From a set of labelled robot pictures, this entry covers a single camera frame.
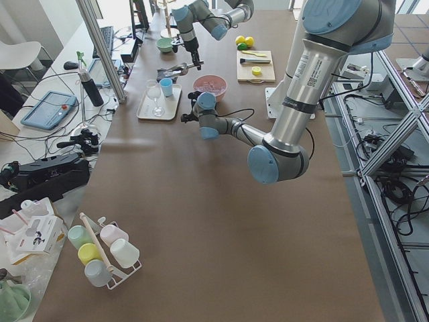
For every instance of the black water bottle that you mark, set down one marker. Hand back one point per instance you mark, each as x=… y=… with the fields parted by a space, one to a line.
x=90 y=87

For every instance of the steel ice scoop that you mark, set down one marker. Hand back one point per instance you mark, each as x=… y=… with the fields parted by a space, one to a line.
x=178 y=70

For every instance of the black keyboard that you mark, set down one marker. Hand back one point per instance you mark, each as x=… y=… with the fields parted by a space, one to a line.
x=108 y=36

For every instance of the black equipment case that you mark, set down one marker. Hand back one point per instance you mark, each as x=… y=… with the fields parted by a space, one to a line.
x=46 y=177

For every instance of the white cup on rack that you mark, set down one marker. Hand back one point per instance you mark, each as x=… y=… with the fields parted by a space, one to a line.
x=125 y=253

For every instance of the light blue cup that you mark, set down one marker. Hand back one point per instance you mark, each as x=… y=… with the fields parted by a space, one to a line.
x=166 y=86

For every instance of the white chair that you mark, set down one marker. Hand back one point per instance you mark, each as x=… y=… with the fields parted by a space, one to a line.
x=19 y=56

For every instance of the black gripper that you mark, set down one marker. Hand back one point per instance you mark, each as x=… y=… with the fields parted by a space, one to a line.
x=192 y=45
x=194 y=106

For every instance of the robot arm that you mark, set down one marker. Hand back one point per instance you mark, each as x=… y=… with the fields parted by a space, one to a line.
x=217 y=26
x=326 y=32

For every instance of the yellow cup on rack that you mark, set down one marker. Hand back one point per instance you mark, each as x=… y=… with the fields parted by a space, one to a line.
x=88 y=252

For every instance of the white wire rack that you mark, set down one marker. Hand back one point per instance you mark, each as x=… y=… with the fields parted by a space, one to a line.
x=120 y=274

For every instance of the bamboo cutting board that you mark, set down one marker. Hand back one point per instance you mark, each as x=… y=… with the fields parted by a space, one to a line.
x=244 y=71

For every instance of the upper yellow lemon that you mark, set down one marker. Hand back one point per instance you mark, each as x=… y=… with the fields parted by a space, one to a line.
x=239 y=40

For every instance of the aluminium frame post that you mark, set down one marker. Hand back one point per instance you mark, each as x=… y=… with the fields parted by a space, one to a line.
x=88 y=15

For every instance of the white product box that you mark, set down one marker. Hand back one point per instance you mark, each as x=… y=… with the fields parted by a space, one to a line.
x=40 y=235

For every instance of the yellow plastic knife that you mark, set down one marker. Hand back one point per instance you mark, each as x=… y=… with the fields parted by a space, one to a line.
x=252 y=53

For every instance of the clear wine glass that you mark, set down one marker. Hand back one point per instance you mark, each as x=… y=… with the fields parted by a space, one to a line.
x=153 y=92

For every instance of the clear ice cubes pile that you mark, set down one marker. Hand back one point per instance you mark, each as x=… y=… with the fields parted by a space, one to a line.
x=212 y=86

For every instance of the wooden dowel stick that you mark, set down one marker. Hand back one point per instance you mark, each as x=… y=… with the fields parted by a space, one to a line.
x=104 y=257

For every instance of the cream serving tray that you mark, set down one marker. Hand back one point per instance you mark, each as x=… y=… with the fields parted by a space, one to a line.
x=169 y=104

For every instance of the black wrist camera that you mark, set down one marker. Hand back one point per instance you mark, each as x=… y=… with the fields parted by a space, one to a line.
x=176 y=43

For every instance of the green lime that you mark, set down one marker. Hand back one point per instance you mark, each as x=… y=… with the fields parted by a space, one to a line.
x=249 y=41

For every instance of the steel muddler black tip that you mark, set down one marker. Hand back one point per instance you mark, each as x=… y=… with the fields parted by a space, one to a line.
x=254 y=61

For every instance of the grey-blue cup on rack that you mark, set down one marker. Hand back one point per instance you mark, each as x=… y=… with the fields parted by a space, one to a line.
x=97 y=273

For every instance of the green cup on rack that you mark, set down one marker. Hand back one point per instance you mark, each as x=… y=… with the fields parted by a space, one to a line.
x=78 y=236

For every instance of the pink bowl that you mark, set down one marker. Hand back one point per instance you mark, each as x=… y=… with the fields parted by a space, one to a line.
x=212 y=77

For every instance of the pink cup on rack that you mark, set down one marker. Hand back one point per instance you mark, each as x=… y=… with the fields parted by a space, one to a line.
x=110 y=233

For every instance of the grey folded cloth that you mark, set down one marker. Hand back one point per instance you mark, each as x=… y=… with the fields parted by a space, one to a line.
x=161 y=75

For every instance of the half lemon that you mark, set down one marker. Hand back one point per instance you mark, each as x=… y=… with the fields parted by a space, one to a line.
x=256 y=70

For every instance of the wooden cup stand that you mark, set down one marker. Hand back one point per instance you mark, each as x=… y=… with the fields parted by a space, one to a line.
x=168 y=32

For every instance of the blue teach pendant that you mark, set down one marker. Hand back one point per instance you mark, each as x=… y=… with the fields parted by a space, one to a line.
x=50 y=110

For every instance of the green bowl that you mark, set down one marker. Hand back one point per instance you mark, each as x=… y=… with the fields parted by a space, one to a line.
x=164 y=45

